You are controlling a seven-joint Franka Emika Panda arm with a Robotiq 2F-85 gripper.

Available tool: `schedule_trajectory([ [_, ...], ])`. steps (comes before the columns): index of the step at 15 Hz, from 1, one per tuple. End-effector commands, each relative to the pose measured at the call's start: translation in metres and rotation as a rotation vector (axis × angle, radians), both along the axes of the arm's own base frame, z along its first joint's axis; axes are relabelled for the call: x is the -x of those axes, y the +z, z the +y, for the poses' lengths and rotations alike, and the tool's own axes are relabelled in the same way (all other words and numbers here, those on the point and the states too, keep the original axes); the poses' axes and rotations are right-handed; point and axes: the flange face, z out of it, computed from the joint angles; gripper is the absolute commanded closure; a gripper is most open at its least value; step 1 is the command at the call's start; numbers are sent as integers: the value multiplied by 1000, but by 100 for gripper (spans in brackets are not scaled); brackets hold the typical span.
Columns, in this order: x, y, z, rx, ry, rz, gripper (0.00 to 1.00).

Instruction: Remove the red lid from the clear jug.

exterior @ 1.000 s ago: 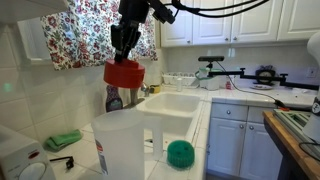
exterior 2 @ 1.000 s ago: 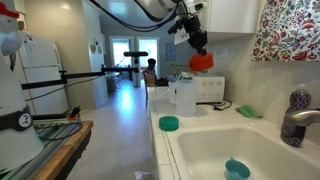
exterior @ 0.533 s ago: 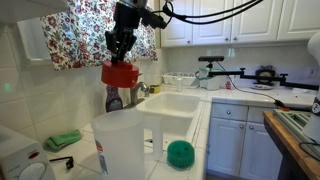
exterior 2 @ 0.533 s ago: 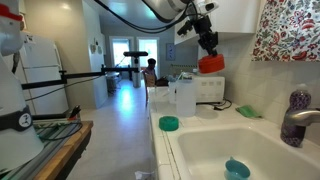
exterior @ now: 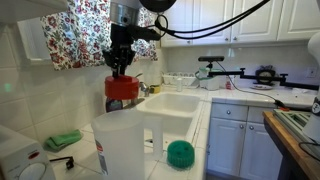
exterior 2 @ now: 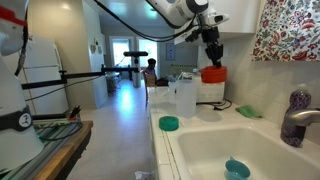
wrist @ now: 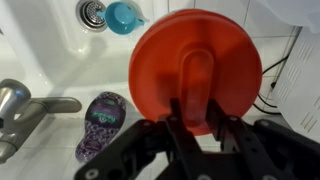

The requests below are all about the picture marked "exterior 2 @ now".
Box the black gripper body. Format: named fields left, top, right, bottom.
left=202, top=25, right=224, bottom=59

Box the black stereo camera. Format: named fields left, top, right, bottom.
left=123, top=50, right=149, bottom=58

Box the white toaster oven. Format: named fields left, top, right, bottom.
left=194, top=75, right=226, bottom=104

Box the green round lid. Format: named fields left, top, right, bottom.
left=158, top=115, right=180, bottom=132

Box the blue wall picture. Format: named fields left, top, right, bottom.
left=165, top=43, right=177, bottom=62

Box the black power cord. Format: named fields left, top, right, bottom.
left=195, top=98, right=233, bottom=112

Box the green folded cloth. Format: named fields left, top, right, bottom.
left=235, top=104, right=263, bottom=119

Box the red black clamp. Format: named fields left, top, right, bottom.
left=68, top=104, right=83, bottom=122

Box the purple dish soap bottle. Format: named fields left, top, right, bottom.
left=280, top=83, right=313, bottom=148

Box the teal plastic cup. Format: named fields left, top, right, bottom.
left=224, top=156, right=251, bottom=180

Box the person in background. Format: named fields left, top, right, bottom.
left=142, top=57, right=158, bottom=88

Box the silver metal faucet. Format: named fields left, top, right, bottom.
left=284, top=107, right=320, bottom=128

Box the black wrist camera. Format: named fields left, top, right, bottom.
left=184, top=28, right=203, bottom=43

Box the grey camera stand pole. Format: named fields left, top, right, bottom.
left=131, top=55, right=142, bottom=89

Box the white paper scrap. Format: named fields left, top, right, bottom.
left=134, top=170, right=156, bottom=180

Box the floral curtain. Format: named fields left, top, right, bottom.
left=251, top=0, right=320, bottom=63

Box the thin black camera cable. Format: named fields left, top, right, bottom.
left=24, top=75, right=101, bottom=102

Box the wooden table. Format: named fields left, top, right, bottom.
left=33, top=120, right=94, bottom=180

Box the grey metal mounting plate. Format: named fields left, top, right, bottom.
left=0, top=119, right=84, bottom=180

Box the white refrigerator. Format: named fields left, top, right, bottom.
left=23, top=34, right=70, bottom=116

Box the white sink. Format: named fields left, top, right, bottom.
left=166, top=123, right=320, bottom=180

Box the white wall cabinet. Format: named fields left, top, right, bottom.
left=206, top=0, right=262, bottom=46

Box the red jug lid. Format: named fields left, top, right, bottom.
left=200, top=65, right=228, bottom=84

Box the clear plastic jug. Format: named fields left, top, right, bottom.
left=168, top=78, right=198, bottom=118

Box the black cable on table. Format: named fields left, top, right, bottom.
left=36, top=121, right=84, bottom=141

